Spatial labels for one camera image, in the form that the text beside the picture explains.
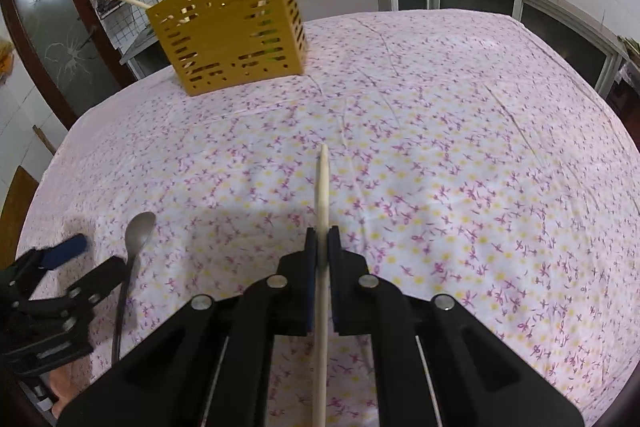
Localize grey metal spoon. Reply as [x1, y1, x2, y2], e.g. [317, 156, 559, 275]
[112, 211, 156, 365]

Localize lower kitchen cabinets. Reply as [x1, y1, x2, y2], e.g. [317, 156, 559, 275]
[385, 0, 624, 98]

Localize person left hand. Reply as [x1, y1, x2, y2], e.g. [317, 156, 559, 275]
[49, 363, 87, 418]

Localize wooden board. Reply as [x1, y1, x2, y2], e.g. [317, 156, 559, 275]
[0, 166, 39, 269]

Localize floral pink tablecloth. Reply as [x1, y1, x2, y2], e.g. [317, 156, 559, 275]
[20, 10, 639, 425]

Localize dark red framed glass door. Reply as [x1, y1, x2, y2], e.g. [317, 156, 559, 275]
[1, 0, 136, 129]

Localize yellow perforated utensil holder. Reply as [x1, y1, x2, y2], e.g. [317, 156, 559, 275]
[146, 0, 307, 95]

